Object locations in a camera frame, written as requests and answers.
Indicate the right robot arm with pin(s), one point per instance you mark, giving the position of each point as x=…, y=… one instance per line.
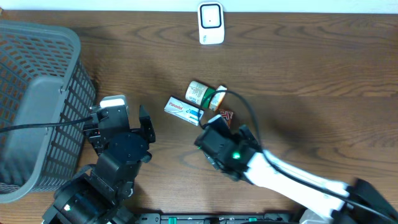
x=332, y=201

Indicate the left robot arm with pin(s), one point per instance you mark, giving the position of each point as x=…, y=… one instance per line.
x=96, y=193

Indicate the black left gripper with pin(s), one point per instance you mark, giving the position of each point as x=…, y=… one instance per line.
x=138, y=137

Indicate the orange Top chocolate bar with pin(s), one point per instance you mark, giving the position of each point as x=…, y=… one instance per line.
x=227, y=115

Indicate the green lid jar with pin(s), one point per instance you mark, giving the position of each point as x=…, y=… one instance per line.
x=197, y=93

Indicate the small orange box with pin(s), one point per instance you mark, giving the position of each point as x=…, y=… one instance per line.
x=217, y=98

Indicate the white Panadol box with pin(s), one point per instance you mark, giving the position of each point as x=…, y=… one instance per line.
x=183, y=110

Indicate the white barcode scanner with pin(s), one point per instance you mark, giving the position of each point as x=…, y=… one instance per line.
x=211, y=23

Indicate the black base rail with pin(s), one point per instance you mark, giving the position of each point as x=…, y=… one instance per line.
x=156, y=218

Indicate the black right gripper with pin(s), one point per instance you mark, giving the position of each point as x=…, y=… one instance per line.
x=242, y=135

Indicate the grey plastic basket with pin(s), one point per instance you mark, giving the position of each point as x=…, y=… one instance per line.
x=45, y=94

